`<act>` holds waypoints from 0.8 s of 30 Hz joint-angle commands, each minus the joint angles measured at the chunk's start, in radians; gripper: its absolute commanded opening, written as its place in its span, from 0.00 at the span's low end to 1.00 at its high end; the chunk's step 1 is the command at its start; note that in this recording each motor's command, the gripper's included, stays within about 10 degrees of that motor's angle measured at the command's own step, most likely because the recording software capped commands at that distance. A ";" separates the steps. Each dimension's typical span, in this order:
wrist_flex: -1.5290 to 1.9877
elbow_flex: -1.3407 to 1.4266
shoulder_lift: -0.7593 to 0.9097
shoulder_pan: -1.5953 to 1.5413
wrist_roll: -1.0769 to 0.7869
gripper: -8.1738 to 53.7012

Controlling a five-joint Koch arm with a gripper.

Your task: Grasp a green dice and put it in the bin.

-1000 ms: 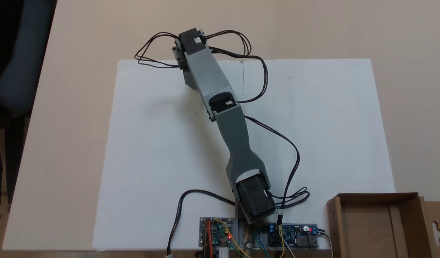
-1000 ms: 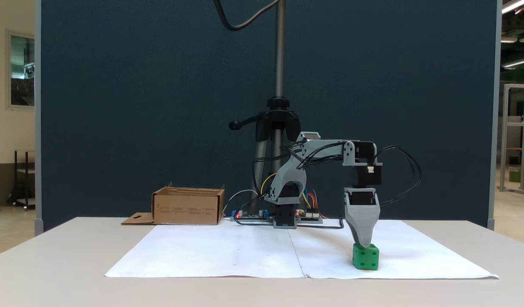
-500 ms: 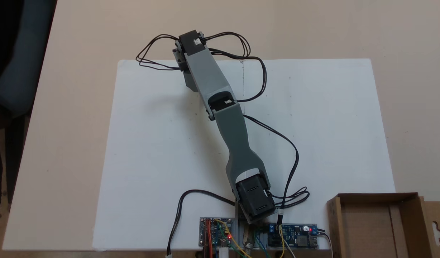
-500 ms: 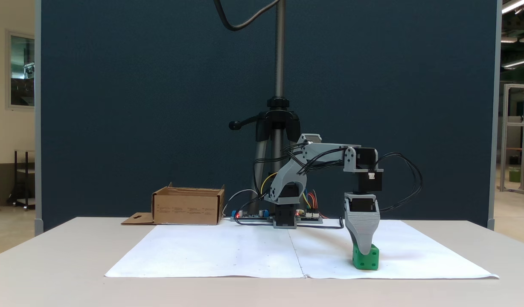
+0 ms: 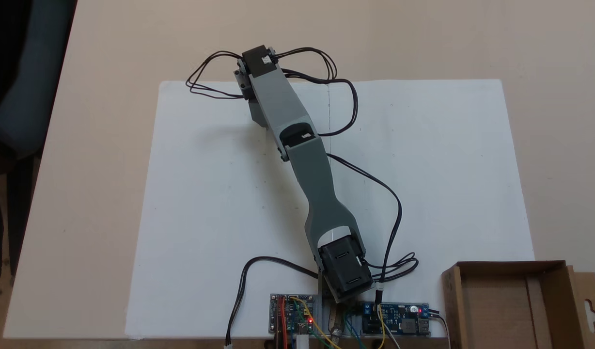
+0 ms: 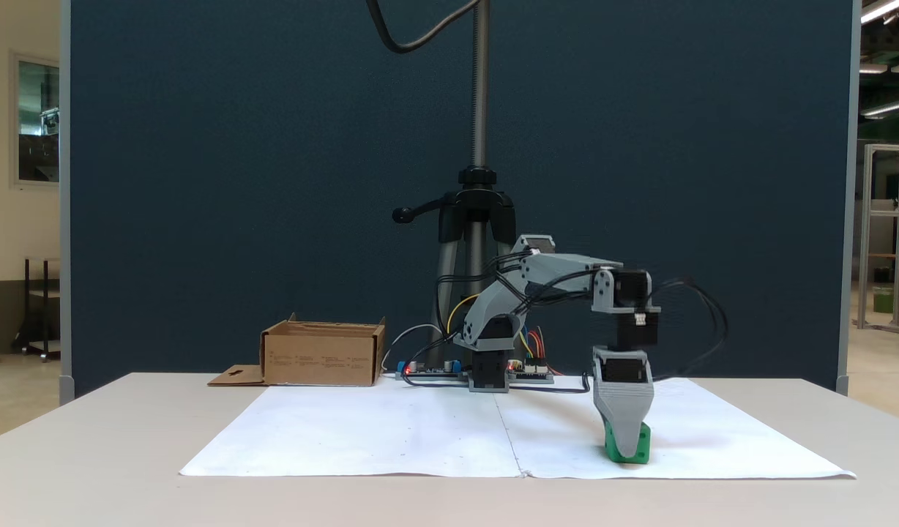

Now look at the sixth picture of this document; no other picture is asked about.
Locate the dark blue partition panel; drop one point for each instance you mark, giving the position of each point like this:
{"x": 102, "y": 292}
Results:
{"x": 237, "y": 183}

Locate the black tripod with metal column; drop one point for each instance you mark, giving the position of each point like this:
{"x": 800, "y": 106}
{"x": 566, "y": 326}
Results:
{"x": 480, "y": 110}

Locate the blue circuit board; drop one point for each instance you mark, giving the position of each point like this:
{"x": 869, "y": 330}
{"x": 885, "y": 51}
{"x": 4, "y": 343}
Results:
{"x": 427, "y": 370}

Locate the ceiling strip light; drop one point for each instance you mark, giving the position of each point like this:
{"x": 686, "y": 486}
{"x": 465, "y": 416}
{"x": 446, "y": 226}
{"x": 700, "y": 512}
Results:
{"x": 885, "y": 9}

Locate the aluminium frame stand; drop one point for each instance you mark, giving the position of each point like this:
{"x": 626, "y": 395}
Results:
{"x": 886, "y": 219}

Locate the brown cardboard box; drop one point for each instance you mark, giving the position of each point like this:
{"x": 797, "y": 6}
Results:
{"x": 318, "y": 360}

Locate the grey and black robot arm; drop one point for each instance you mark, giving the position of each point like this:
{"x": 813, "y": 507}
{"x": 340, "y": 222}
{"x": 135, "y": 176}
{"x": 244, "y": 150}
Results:
{"x": 566, "y": 263}

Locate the black shelf cart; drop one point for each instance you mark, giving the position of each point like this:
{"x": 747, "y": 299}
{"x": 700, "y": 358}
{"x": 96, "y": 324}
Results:
{"x": 36, "y": 322}

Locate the wall window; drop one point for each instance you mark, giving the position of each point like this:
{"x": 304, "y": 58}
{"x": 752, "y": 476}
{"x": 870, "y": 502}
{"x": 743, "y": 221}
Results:
{"x": 38, "y": 121}

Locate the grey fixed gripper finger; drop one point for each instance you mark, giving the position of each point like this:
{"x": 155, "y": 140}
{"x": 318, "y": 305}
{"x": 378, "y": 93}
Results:
{"x": 625, "y": 417}

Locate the green dice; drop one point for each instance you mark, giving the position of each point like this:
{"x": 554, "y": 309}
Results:
{"x": 644, "y": 446}

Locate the white paper sheet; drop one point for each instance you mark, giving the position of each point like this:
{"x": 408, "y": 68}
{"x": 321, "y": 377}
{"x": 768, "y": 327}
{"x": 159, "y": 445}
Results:
{"x": 728, "y": 432}
{"x": 376, "y": 432}

